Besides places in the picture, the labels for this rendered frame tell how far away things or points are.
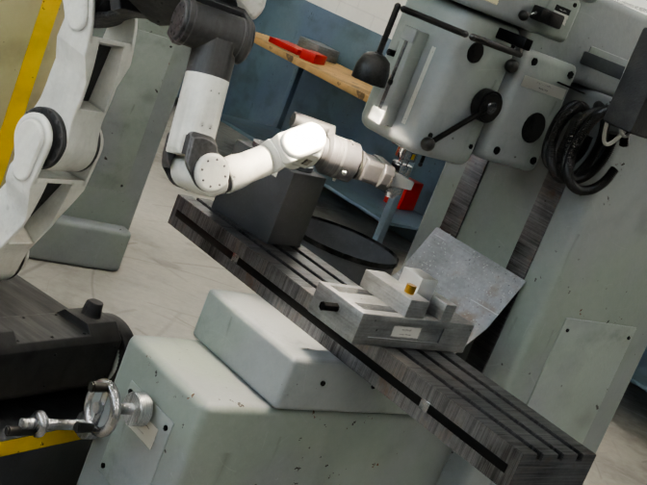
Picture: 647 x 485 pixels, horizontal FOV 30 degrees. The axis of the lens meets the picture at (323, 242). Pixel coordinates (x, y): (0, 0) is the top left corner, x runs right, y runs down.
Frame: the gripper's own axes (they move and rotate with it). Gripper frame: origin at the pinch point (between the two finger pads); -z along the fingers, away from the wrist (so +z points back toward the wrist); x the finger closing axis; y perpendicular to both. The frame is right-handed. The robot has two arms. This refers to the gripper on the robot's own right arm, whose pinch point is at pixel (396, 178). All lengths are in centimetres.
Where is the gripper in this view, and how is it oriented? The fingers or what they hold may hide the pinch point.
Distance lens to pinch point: 265.3
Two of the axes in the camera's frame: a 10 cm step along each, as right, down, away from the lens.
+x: -2.6, -3.3, 9.1
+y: -3.8, 9.0, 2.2
